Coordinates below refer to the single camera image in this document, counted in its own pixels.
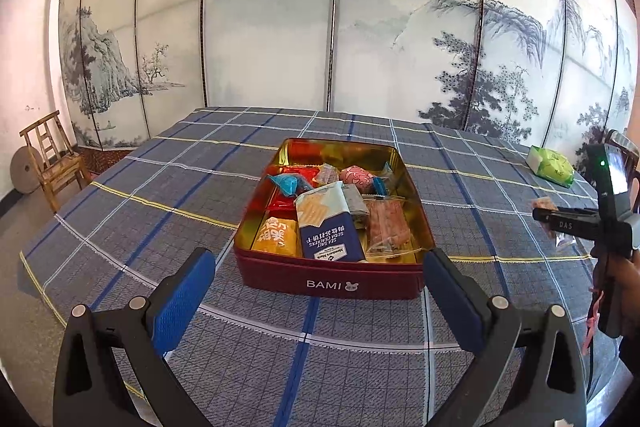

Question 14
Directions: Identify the clear orange dried snack packet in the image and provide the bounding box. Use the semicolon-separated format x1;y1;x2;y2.
363;196;418;265

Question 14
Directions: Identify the person right hand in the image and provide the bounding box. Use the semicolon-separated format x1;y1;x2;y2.
608;251;640;337

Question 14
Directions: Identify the dark wooden chair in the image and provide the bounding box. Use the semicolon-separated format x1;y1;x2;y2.
603;130;639;218

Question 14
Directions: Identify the green tissue pack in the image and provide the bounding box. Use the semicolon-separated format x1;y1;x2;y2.
526;145;575;187

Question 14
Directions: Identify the ink painting folding screen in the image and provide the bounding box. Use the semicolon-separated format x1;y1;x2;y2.
58;0;639;165

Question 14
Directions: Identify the light wooden chair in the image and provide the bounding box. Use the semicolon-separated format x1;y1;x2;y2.
20;110;92;213

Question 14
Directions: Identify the round stone millstone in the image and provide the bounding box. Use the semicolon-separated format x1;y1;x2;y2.
10;145;42;194

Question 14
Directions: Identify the blue clear small candy packet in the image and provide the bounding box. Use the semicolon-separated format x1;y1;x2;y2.
372;162;397;196

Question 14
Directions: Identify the clear seed bar packet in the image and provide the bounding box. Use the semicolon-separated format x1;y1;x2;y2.
342;183;370;228

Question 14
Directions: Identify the red toffee tin box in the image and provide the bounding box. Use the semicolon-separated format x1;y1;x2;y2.
234;138;435;300

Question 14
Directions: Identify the cream blue cracker packet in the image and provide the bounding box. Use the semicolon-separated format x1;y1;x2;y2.
295;181;364;262

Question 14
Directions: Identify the pink white candy packet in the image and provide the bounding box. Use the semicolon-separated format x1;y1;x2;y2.
338;165;374;194

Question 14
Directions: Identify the yellow clear nut bar packet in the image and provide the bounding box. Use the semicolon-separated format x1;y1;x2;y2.
314;162;340;186

